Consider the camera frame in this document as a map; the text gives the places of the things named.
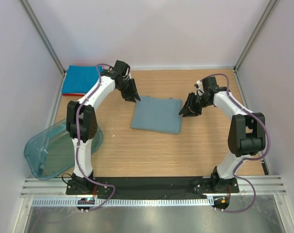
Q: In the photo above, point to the folded red t shirt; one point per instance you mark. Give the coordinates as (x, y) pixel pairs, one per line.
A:
(75, 82)

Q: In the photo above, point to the grey-blue t shirt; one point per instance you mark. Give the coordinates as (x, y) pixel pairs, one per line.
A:
(157, 115)

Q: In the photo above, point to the folded blue t shirt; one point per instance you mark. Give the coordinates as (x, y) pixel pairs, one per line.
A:
(92, 75)

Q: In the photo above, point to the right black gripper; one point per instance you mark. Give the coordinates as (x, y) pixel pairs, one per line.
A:
(189, 104)

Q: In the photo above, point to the right aluminium frame post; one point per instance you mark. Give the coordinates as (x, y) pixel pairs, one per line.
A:
(268, 10)

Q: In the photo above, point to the aluminium extrusion rail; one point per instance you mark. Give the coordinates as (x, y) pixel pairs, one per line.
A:
(264, 185)

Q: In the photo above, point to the left aluminium frame post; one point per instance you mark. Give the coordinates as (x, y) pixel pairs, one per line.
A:
(39, 29)

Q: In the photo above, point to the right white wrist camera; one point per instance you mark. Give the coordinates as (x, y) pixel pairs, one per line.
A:
(198, 85)

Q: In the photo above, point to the translucent teal plastic basket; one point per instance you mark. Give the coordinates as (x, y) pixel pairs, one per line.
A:
(51, 152)

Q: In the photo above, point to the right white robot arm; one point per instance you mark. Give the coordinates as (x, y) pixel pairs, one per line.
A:
(247, 131)

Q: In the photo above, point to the aluminium frame post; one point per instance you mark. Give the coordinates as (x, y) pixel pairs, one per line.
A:
(268, 10)
(39, 29)

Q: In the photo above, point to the slotted grey cable duct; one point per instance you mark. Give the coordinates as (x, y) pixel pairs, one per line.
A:
(89, 202)

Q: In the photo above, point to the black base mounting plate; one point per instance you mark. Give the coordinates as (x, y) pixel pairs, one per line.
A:
(156, 188)

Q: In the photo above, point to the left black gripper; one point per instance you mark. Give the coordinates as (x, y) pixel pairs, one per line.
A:
(128, 96)

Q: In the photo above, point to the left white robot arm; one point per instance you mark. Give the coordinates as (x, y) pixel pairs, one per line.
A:
(82, 124)

